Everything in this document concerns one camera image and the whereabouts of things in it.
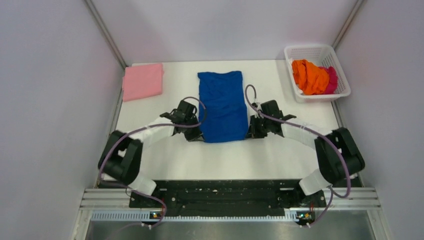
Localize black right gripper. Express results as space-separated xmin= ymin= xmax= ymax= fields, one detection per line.
xmin=245 ymin=114 xmax=272 ymax=139

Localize blue printed t shirt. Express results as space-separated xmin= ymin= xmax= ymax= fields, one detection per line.
xmin=197 ymin=70 xmax=249 ymax=143

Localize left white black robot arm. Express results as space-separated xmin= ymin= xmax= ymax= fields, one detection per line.
xmin=98 ymin=97 xmax=207 ymax=207

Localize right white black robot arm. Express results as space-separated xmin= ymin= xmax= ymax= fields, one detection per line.
xmin=247 ymin=101 xmax=352 ymax=206

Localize folded pink t shirt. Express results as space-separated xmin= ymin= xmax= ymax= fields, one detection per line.
xmin=122 ymin=63 xmax=164 ymax=102

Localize orange t shirt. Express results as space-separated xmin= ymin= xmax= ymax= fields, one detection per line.
xmin=291 ymin=59 xmax=330 ymax=96

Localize magenta t shirt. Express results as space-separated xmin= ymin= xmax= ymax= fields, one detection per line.
xmin=319 ymin=66 xmax=338 ymax=95

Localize white plastic laundry basket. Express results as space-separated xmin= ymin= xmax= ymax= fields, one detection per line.
xmin=284 ymin=43 xmax=351 ymax=104

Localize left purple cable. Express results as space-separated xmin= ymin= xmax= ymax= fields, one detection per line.
xmin=97 ymin=96 xmax=208 ymax=229

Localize purple cable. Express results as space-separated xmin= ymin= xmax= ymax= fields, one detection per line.
xmin=97 ymin=96 xmax=208 ymax=229
xmin=244 ymin=84 xmax=353 ymax=228

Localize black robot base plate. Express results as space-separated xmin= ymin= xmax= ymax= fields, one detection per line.
xmin=129 ymin=179 xmax=327 ymax=217

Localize white slotted cable duct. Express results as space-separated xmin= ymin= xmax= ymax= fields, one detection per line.
xmin=90 ymin=210 xmax=299 ymax=223

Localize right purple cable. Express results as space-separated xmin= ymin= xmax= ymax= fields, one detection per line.
xmin=244 ymin=84 xmax=353 ymax=228

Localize aluminium rail frame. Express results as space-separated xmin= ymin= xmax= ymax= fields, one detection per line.
xmin=71 ymin=180 xmax=393 ymax=240

